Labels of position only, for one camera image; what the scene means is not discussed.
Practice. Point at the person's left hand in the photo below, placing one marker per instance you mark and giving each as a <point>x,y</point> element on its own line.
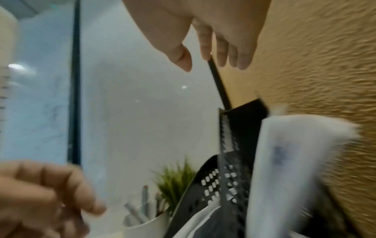
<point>38,197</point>

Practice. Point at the person's right hand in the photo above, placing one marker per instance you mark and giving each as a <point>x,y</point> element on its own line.
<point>211,16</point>

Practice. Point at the white printed paper sheet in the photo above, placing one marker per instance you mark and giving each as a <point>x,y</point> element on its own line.
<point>4,93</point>

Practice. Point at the black ADMIN file holder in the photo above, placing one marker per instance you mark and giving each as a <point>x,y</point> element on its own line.
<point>246,120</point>

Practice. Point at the plain white paper sheet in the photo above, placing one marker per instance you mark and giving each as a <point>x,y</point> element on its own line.
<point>199,223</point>

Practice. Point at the white paper sheet blue heading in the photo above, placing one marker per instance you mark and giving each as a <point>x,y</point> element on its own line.
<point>282,174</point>

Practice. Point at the black edge trim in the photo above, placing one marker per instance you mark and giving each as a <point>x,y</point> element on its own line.
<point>218,83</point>

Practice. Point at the frosted window glass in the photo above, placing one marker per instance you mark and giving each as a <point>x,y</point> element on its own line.
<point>41,104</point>

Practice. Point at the grey white marker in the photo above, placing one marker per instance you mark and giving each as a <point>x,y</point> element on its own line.
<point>136,213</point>

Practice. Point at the red-capped marker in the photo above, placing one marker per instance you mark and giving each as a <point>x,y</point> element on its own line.
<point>145,200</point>

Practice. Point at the white pen cup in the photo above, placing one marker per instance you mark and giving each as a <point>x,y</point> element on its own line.
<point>149,227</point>

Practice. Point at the thin grey pen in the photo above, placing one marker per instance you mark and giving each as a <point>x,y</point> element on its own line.
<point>157,204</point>

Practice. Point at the green plant in black pot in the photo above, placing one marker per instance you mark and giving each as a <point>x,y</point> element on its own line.
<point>176,183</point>

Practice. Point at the black window frame post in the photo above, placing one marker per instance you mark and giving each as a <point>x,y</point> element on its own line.
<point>75,81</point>

